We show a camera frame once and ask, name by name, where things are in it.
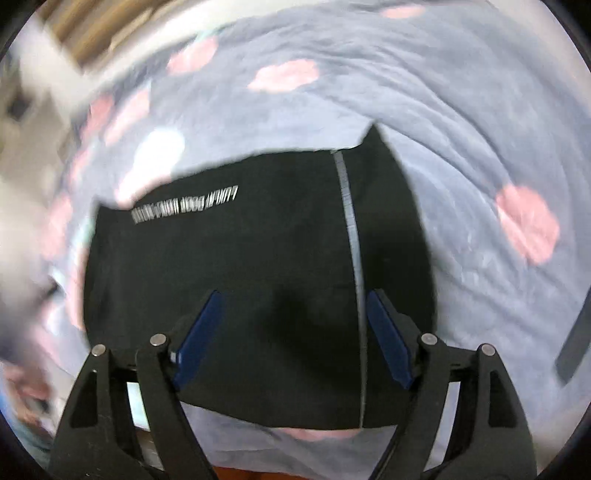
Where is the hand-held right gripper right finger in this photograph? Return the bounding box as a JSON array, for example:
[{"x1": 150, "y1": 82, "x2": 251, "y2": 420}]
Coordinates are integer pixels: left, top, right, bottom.
[{"x1": 366, "y1": 289, "x2": 539, "y2": 480}]

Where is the wooden headboard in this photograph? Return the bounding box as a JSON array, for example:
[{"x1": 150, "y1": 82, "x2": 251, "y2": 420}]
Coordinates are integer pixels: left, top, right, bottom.
[{"x1": 37, "y1": 0, "x2": 220, "y2": 70}]

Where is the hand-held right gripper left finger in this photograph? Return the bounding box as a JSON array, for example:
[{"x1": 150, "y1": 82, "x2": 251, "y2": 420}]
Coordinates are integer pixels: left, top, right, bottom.
[{"x1": 48, "y1": 290, "x2": 225, "y2": 480}]

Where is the white shelf unit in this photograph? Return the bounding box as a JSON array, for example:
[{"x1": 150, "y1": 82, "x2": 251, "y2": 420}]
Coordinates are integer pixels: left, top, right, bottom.
[{"x1": 0, "y1": 23, "x2": 116, "y2": 185}]

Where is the black hooded jacket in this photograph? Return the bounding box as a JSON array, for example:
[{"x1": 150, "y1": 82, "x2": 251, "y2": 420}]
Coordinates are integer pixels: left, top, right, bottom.
[{"x1": 83, "y1": 124, "x2": 438, "y2": 431}]

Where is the blue-grey blanket with pink flowers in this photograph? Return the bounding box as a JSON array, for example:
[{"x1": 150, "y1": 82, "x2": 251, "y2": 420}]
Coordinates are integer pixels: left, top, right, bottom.
[{"x1": 37, "y1": 0, "x2": 591, "y2": 476}]

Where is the dark strap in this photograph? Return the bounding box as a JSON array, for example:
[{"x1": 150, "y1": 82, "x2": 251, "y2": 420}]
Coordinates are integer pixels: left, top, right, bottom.
[{"x1": 554, "y1": 300, "x2": 591, "y2": 386}]

